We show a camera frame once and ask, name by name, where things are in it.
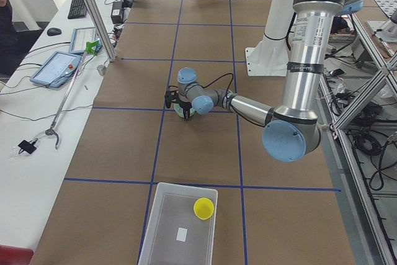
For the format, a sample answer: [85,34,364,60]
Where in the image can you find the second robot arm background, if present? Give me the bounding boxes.
[367,11,396,43]

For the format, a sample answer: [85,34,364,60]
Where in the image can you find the black keyboard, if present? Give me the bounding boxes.
[68,0,87,19]

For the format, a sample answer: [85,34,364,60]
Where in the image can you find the blue teach pendant far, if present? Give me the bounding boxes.
[69,27,102,55]

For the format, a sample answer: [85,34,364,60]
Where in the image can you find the clear plastic bin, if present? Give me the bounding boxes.
[138,182,218,264]

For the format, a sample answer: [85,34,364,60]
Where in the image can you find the green handled reacher grabber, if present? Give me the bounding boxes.
[45,40,100,150]

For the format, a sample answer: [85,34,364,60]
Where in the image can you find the seated person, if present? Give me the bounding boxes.
[1,0,43,76]

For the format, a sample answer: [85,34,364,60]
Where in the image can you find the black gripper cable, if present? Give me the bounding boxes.
[167,72,235,92]

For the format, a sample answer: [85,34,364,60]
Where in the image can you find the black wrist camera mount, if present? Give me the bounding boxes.
[164,86,179,109]

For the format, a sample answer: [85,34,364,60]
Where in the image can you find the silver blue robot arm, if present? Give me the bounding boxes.
[164,0,364,162]

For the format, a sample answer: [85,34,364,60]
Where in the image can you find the aluminium frame post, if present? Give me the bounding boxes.
[84,0,116,63]

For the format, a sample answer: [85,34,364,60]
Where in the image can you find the blue teach pendant near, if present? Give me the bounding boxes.
[30,51,82,88]

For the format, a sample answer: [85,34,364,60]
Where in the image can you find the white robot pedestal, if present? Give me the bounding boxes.
[245,0,294,76]

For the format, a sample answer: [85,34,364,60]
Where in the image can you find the blue teach pendant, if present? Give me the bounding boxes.
[30,51,82,88]
[69,27,102,55]

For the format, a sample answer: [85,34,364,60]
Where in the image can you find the black computer mouse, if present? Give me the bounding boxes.
[47,27,62,37]

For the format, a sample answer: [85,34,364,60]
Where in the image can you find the light green bowl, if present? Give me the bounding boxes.
[173,103,195,119]

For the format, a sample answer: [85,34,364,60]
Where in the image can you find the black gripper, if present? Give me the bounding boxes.
[177,99,192,120]

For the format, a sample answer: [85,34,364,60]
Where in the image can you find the yellow plastic cup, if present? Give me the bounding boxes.
[194,197,215,220]

